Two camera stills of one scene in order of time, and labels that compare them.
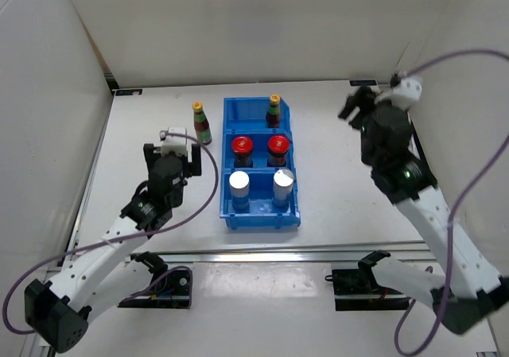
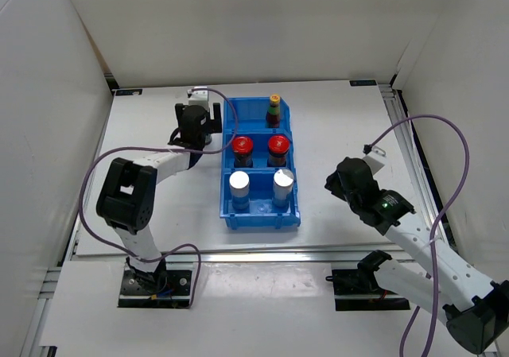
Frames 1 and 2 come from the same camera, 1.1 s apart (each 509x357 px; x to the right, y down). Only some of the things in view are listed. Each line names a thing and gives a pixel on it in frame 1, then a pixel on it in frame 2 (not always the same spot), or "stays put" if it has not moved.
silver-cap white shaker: [238, 182] stays put
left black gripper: [190, 168] → [213, 125]
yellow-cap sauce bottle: [273, 116] stays put
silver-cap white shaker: [283, 180] stays put
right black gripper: [365, 100] → [332, 184]
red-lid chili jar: [277, 148] stays put
